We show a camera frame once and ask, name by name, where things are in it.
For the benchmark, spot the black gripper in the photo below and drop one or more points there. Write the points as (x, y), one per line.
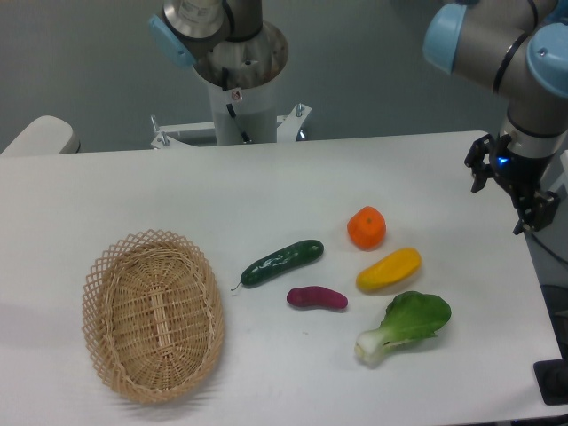
(517, 163)

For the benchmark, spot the green cucumber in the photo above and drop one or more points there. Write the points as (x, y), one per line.
(283, 260)

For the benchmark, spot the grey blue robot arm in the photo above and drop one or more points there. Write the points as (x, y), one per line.
(506, 46)

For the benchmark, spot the yellow mango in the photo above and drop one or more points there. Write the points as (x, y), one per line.
(399, 265)

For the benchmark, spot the orange tangerine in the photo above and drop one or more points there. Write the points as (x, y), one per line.
(367, 228)

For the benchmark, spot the green bok choy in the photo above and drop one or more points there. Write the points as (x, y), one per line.
(410, 317)

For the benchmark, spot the black device at table edge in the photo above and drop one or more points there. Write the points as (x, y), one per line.
(551, 376)

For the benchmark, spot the purple sweet potato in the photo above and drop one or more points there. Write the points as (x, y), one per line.
(316, 296)

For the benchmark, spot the woven wicker basket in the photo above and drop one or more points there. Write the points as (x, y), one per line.
(153, 319)

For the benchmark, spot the white chair armrest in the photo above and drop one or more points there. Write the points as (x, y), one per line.
(46, 135)

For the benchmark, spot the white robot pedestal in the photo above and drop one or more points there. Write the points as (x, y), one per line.
(241, 79)

